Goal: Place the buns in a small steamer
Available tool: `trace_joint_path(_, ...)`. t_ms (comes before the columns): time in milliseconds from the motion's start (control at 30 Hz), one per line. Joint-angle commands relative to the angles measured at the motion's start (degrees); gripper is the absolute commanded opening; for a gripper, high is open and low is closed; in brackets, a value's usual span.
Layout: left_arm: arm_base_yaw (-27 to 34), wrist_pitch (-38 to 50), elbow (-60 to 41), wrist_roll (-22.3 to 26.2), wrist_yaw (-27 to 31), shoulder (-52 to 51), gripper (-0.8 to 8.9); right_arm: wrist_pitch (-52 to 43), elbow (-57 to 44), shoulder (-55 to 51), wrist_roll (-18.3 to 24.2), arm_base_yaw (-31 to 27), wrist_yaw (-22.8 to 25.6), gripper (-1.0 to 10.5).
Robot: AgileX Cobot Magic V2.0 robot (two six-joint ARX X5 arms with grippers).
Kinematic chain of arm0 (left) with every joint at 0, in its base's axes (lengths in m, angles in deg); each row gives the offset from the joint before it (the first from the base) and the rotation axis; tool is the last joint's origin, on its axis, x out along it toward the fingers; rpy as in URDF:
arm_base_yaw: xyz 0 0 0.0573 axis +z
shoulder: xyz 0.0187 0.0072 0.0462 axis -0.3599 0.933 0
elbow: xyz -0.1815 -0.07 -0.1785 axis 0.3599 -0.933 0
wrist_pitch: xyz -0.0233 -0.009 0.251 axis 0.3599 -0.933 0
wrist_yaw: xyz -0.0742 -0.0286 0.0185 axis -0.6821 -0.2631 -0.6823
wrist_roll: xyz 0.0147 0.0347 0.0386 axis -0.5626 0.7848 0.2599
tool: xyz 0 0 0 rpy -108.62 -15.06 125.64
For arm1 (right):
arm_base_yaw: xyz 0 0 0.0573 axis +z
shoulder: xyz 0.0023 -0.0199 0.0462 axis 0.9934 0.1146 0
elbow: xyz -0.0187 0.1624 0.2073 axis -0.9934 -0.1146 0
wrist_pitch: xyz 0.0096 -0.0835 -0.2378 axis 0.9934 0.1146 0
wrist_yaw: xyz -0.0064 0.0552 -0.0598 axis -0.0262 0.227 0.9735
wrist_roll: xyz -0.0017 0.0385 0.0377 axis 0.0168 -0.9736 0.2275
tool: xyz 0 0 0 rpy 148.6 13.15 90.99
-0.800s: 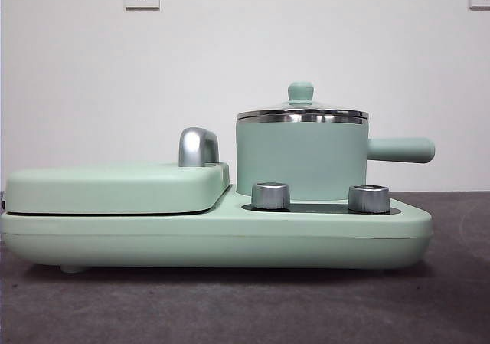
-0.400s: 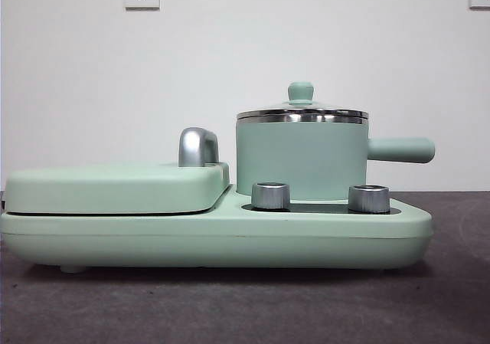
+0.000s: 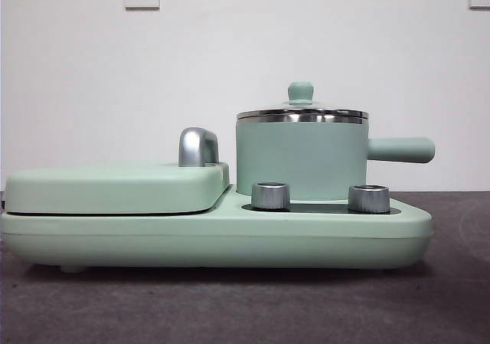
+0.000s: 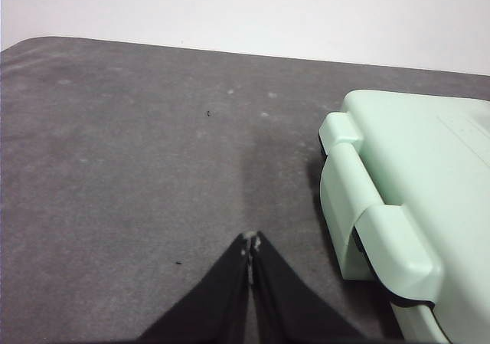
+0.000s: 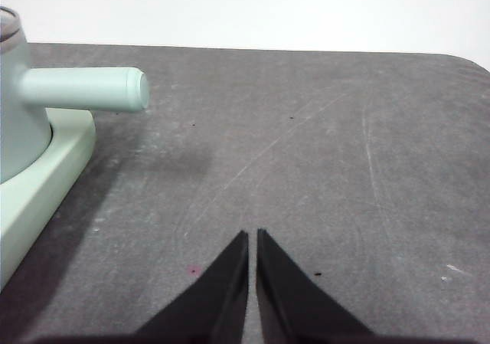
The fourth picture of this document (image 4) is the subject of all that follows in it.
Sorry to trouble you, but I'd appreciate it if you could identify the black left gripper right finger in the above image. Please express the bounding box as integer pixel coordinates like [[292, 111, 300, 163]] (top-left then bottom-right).
[[250, 230, 369, 344]]

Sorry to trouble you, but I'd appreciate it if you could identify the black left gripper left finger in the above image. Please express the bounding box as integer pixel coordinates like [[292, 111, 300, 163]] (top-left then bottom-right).
[[135, 232, 254, 344]]

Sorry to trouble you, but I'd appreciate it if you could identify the mint green breakfast machine base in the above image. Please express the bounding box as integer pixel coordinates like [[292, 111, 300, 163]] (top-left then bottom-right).
[[318, 143, 449, 344]]

